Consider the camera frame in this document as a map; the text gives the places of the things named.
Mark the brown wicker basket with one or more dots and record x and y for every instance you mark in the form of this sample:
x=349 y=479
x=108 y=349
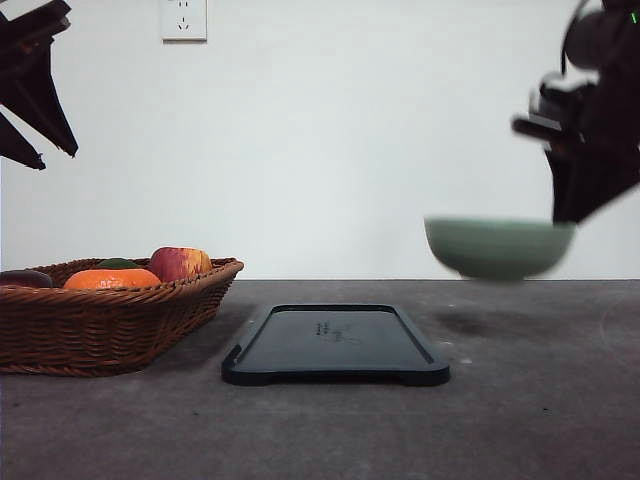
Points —
x=103 y=332

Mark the dark rectangular tray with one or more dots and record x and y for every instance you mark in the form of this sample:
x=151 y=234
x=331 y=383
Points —
x=332 y=342

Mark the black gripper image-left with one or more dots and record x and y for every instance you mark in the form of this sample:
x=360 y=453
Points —
x=27 y=87

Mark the green ceramic bowl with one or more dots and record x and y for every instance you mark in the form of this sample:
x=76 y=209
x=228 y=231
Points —
x=497 y=249

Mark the dark green fruit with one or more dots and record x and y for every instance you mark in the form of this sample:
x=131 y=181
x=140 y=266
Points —
x=117 y=263

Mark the red yellow apple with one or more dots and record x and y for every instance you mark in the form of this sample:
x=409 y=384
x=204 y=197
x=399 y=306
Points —
x=174 y=263

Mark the orange tangerine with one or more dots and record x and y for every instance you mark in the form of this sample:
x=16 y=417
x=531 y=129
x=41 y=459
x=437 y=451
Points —
x=110 y=277

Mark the dark purple fruit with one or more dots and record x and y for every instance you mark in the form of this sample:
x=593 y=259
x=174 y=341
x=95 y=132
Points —
x=25 y=278

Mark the white wall socket left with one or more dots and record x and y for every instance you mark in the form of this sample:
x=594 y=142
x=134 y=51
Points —
x=183 y=23

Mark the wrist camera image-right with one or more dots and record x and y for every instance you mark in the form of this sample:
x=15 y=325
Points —
x=555 y=110

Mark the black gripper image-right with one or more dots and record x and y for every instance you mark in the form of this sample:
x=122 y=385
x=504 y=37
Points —
x=593 y=136

